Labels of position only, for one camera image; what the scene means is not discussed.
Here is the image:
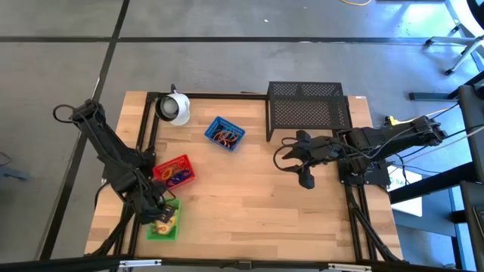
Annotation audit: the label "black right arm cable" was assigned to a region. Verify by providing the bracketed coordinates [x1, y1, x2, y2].
[272, 136, 303, 174]

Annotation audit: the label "green plastic basket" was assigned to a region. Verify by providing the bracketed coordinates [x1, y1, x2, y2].
[146, 199, 182, 242]

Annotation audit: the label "black aluminium rig frame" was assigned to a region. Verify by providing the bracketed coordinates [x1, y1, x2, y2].
[85, 91, 404, 264]

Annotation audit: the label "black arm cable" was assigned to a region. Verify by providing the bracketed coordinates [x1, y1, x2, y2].
[52, 104, 79, 124]
[272, 136, 303, 174]

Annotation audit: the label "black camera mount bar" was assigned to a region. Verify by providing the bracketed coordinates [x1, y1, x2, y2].
[0, 255, 484, 272]

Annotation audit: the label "orange silicone wristband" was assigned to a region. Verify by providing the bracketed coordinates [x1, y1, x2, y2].
[213, 130, 240, 149]

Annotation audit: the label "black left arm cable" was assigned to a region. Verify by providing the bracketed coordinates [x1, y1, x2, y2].
[52, 104, 79, 124]

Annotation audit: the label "white round tabletop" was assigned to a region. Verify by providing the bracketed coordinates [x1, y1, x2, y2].
[444, 0, 484, 29]

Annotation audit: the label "white metal stand legs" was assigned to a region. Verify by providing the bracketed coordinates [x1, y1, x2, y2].
[423, 22, 484, 76]

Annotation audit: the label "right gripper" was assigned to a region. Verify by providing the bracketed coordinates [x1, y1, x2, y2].
[281, 131, 343, 190]

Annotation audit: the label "white paper sheet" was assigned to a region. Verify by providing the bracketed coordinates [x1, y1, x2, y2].
[387, 165, 424, 218]

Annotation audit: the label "white cable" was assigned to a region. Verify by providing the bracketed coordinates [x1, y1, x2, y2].
[400, 101, 462, 124]

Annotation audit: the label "black mesh metal shelf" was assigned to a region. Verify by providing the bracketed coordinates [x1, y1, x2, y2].
[265, 81, 351, 143]

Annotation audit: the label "red plastic basket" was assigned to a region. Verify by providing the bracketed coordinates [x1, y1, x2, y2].
[152, 153, 196, 190]

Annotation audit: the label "blue plastic basket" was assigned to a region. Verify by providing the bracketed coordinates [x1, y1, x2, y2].
[203, 116, 247, 152]

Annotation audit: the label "silver metal bracket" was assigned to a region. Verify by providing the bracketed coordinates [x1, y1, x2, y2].
[119, 258, 163, 269]
[327, 263, 372, 272]

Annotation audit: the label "yellow green crayon box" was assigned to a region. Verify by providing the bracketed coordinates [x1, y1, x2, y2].
[154, 206, 178, 236]

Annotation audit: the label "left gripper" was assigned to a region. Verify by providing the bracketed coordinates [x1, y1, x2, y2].
[130, 180, 179, 227]

